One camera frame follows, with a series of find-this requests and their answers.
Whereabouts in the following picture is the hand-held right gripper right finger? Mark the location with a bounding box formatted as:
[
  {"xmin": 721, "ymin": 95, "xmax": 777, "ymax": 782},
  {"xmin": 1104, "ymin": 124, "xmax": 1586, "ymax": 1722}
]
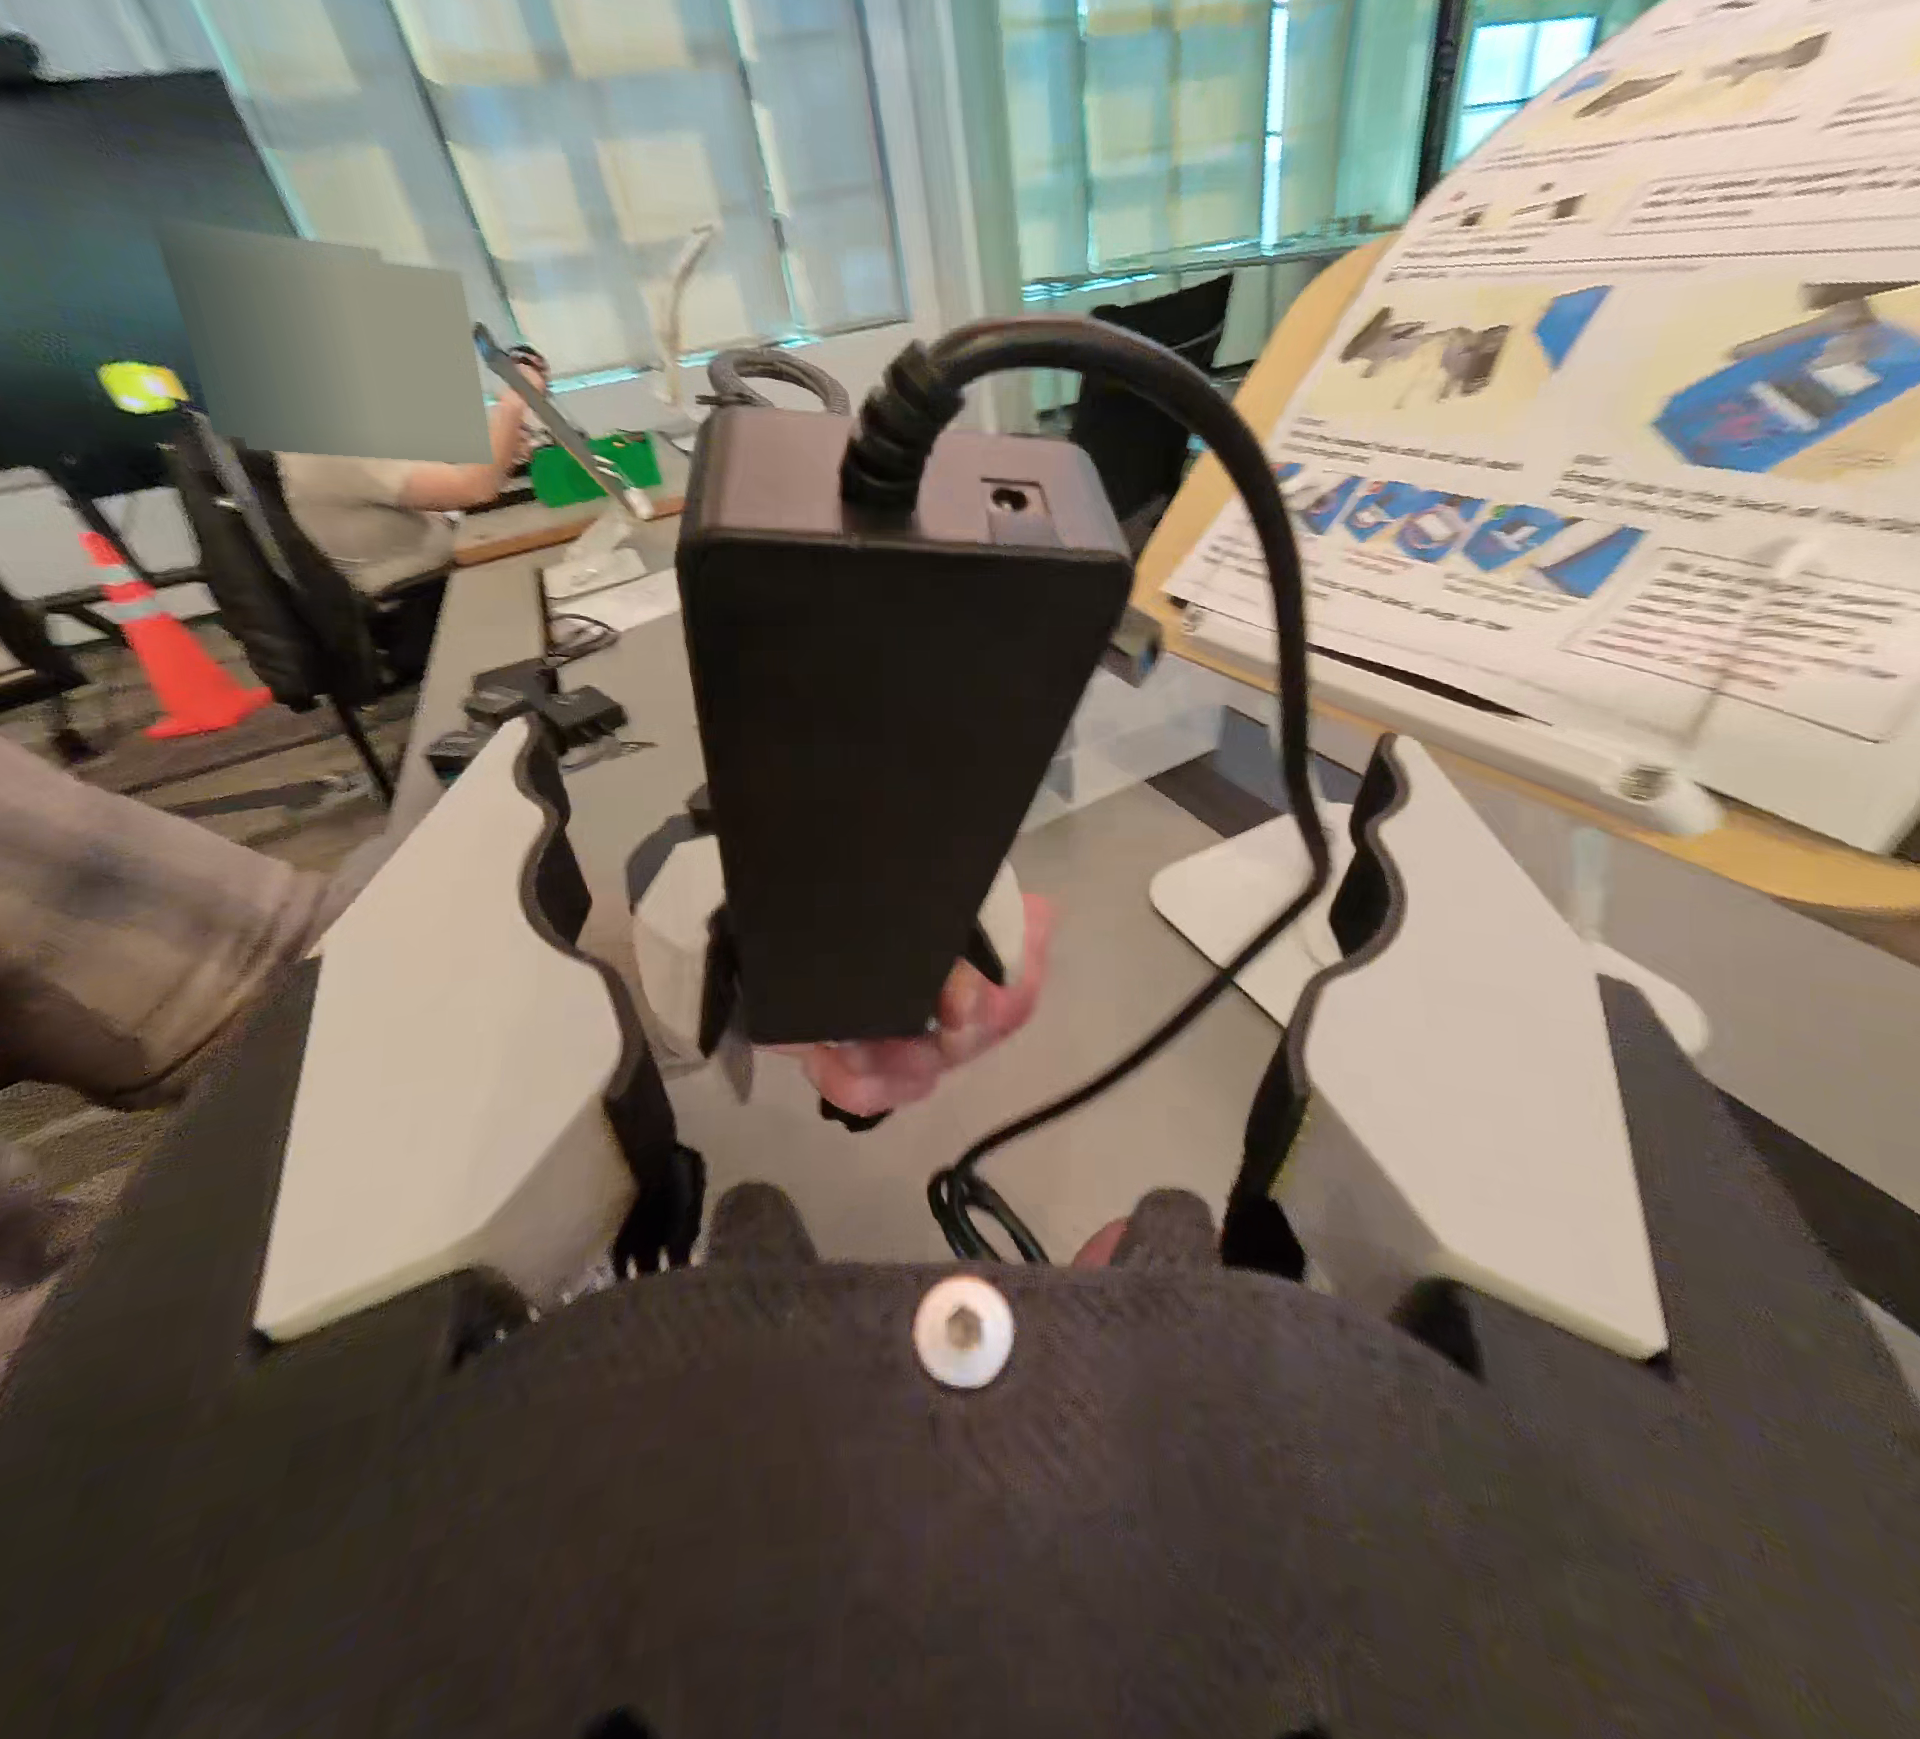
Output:
[{"xmin": 1218, "ymin": 732, "xmax": 1674, "ymax": 1366}]

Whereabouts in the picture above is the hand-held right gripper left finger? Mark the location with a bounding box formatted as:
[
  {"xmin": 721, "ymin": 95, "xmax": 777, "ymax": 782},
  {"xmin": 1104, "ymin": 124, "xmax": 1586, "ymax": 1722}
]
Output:
[{"xmin": 248, "ymin": 714, "xmax": 709, "ymax": 1346}]

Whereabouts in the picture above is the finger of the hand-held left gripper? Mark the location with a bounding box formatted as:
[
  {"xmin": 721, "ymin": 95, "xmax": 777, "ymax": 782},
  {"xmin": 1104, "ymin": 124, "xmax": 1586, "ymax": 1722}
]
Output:
[
  {"xmin": 628, "ymin": 840, "xmax": 752, "ymax": 1100},
  {"xmin": 973, "ymin": 869, "xmax": 1053, "ymax": 1013}
]

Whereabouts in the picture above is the black multi-port usb hub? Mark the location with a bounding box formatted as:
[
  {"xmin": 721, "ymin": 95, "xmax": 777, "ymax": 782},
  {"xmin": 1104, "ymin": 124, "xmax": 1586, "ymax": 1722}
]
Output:
[{"xmin": 675, "ymin": 408, "xmax": 1136, "ymax": 1047}]

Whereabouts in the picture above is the clear plastic bin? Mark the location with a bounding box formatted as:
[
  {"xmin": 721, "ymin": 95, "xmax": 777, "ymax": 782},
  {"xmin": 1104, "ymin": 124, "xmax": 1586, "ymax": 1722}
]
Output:
[{"xmin": 1031, "ymin": 658, "xmax": 1251, "ymax": 812}]

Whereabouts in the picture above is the person's left forearm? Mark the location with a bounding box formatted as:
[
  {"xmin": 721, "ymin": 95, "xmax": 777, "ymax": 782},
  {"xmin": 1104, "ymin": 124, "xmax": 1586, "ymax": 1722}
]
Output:
[{"xmin": 0, "ymin": 732, "xmax": 381, "ymax": 1113}]

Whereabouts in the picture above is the flat black box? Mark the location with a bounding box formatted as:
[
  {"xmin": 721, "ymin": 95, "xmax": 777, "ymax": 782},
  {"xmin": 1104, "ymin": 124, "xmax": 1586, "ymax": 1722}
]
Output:
[{"xmin": 462, "ymin": 658, "xmax": 630, "ymax": 744}]

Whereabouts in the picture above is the paper sheet blue print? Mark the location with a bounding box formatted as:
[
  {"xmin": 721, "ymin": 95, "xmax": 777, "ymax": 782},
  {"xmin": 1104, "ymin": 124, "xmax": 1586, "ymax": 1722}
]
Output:
[{"xmin": 572, "ymin": 567, "xmax": 687, "ymax": 632}]

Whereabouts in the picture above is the white board ledge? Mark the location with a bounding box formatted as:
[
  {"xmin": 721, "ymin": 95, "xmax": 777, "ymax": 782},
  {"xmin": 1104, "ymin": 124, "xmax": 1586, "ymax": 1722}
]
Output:
[{"xmin": 1182, "ymin": 598, "xmax": 1730, "ymax": 844}]

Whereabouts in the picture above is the small white stand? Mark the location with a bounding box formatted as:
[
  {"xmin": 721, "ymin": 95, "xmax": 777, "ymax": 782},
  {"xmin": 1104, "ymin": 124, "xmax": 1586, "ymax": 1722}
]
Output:
[{"xmin": 537, "ymin": 507, "xmax": 649, "ymax": 603}]

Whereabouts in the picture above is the orange traffic cone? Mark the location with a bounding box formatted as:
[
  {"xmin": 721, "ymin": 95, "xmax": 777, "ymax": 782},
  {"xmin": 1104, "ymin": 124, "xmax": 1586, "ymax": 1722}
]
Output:
[{"xmin": 77, "ymin": 528, "xmax": 275, "ymax": 739}]

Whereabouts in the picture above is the green board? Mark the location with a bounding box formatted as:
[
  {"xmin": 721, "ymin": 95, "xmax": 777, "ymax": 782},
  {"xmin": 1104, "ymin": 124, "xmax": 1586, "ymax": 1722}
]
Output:
[{"xmin": 529, "ymin": 428, "xmax": 666, "ymax": 510}]

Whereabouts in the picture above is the black office chair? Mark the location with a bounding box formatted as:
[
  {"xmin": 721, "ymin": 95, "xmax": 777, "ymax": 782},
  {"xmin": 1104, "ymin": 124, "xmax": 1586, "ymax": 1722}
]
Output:
[
  {"xmin": 157, "ymin": 408, "xmax": 454, "ymax": 804},
  {"xmin": 1069, "ymin": 269, "xmax": 1242, "ymax": 518}
]

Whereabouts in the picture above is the black tilted board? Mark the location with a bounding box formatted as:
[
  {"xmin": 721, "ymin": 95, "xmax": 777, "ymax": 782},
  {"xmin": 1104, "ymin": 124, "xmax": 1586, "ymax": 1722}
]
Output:
[{"xmin": 469, "ymin": 320, "xmax": 657, "ymax": 521}]

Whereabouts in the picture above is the instruction sheet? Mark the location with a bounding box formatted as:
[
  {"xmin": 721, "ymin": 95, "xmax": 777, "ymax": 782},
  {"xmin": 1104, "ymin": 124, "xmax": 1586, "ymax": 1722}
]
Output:
[{"xmin": 1159, "ymin": 0, "xmax": 1920, "ymax": 744}]

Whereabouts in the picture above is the large dark screen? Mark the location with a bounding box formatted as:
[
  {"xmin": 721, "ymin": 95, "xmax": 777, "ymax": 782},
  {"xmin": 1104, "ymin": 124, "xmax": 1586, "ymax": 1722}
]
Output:
[{"xmin": 0, "ymin": 66, "xmax": 304, "ymax": 499}]

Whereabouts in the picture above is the thin black hub cable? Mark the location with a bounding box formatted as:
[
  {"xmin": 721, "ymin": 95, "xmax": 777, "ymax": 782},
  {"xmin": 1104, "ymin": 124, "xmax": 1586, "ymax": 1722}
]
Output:
[{"xmin": 702, "ymin": 317, "xmax": 1341, "ymax": 1270}]

